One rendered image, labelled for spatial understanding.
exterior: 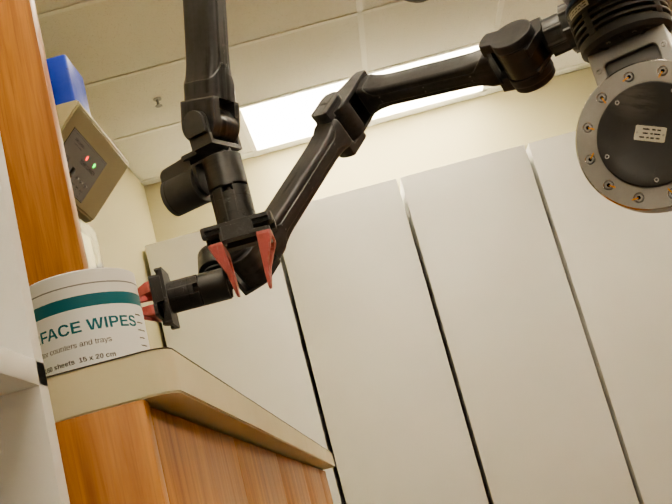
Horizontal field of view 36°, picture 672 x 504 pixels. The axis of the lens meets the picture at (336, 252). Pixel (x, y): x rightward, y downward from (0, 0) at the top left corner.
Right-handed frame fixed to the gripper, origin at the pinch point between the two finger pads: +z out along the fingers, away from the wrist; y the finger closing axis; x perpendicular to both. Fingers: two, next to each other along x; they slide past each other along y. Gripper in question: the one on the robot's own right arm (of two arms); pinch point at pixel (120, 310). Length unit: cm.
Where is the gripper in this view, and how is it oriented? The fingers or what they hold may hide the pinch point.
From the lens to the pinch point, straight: 185.6
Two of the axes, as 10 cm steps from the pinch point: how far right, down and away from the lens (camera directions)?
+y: -2.5, -9.4, 2.4
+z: -9.7, 2.5, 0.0
